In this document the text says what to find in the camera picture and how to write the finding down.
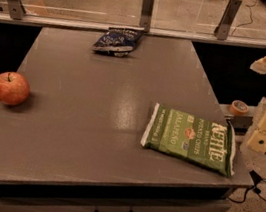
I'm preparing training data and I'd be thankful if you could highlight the red apple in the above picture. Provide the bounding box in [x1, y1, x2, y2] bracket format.
[0, 71, 30, 106]

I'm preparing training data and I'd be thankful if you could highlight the green jalapeno chip bag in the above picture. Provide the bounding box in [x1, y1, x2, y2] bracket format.
[140, 103, 236, 178]

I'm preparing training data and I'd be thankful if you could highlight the blue chip bag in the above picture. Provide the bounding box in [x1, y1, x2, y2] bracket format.
[92, 27, 143, 57]

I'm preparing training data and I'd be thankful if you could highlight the roll of tape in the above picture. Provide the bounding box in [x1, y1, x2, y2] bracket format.
[230, 100, 249, 116]

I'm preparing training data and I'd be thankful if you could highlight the right metal bracket post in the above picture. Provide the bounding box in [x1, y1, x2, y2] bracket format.
[214, 0, 243, 41]

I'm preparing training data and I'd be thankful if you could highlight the black cable on floor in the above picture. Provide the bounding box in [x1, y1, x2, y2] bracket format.
[227, 166, 266, 208]

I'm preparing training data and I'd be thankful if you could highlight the middle metal bracket post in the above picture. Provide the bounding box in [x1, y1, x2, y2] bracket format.
[139, 0, 155, 32]

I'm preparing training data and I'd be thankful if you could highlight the metal rail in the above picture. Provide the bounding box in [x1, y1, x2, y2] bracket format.
[0, 0, 266, 69]

